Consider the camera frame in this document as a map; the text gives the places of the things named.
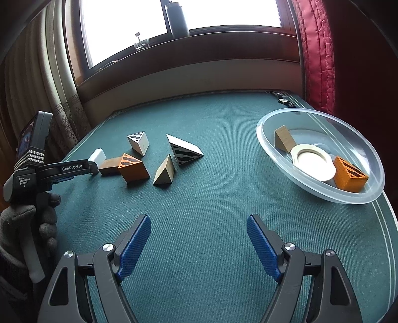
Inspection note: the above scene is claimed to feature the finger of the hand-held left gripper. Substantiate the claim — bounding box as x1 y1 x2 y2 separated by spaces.
81 160 99 176

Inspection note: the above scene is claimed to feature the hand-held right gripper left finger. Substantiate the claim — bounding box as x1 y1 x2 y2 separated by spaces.
37 214 152 323

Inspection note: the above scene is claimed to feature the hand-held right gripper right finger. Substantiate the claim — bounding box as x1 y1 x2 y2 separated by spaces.
247 214 363 323

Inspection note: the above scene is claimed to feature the white power adapter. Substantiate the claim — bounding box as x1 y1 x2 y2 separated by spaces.
88 148 108 171

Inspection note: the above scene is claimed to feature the brown rectangular wooden block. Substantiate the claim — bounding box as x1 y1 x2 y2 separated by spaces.
99 158 123 176

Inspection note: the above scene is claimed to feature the orange striped wooden block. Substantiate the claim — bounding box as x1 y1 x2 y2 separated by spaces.
118 153 150 184
333 156 369 191

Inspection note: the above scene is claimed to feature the tan wooden wedge block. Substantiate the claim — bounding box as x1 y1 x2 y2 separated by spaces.
153 154 176 187

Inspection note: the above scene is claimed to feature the large white striped wedge block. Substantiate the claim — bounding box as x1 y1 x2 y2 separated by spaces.
166 134 204 168

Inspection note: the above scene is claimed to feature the cream round plastic lid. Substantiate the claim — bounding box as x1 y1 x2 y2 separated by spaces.
290 144 337 182

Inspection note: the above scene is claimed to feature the dark brown wooden wedge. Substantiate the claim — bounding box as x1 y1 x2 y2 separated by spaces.
274 126 297 153

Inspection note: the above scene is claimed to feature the clear plastic bowl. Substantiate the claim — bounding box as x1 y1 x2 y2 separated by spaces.
256 108 385 204

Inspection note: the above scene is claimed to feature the person's left forearm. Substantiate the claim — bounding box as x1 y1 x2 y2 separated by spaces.
0 245 41 323

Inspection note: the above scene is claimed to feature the person's left hand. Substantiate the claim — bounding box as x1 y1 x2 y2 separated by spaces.
0 193 62 268

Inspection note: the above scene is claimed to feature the beige patterned curtain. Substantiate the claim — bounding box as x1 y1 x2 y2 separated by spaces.
0 19 92 174

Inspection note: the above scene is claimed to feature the green felt table cover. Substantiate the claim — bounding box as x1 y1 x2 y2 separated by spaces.
47 88 398 323

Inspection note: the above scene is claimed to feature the clear drinking glass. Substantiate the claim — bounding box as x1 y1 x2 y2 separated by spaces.
134 31 150 51

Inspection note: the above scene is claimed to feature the wooden framed window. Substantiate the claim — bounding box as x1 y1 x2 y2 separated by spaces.
64 0 303 83

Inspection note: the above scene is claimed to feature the dark bottle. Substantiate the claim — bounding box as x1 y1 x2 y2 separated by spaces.
164 1 190 39

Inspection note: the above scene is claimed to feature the red quilted curtain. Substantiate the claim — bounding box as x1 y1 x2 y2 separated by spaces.
292 0 398 174

